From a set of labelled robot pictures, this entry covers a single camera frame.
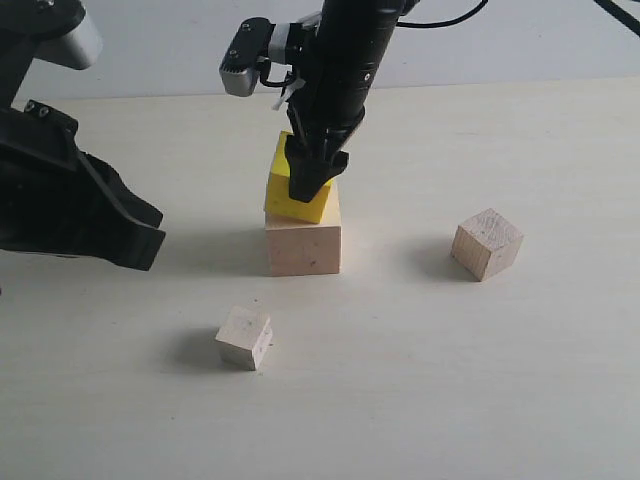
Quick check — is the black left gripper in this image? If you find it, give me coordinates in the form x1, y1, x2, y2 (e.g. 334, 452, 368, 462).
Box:
1, 100, 166, 271

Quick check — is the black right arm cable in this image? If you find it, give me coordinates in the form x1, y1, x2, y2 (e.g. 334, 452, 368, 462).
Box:
397, 0, 640, 39

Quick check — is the yellow foam cube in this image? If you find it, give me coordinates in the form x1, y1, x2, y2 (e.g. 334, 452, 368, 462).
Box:
264, 130, 335, 224

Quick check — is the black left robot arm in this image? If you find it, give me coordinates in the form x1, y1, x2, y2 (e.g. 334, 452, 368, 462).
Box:
1, 0, 166, 271

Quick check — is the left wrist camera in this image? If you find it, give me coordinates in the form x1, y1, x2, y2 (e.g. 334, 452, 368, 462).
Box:
35, 1, 103, 70

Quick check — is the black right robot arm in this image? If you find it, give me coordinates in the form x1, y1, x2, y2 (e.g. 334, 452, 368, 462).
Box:
285, 1, 416, 203

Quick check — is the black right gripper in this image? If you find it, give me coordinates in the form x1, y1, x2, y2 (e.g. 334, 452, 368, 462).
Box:
284, 49, 373, 203

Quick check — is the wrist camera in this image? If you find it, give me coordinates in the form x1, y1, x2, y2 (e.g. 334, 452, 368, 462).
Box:
35, 1, 103, 70
219, 11, 321, 110

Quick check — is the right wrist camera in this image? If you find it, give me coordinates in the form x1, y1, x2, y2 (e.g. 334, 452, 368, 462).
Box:
219, 11, 321, 110

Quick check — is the large wooden cube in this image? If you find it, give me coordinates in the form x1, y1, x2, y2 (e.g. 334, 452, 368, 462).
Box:
264, 184, 342, 277

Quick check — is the small wooden cube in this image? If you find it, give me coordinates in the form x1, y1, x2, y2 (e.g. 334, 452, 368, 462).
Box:
215, 306, 273, 371

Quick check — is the medium wooden cube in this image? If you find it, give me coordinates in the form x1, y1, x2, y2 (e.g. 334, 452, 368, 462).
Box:
451, 208, 524, 282

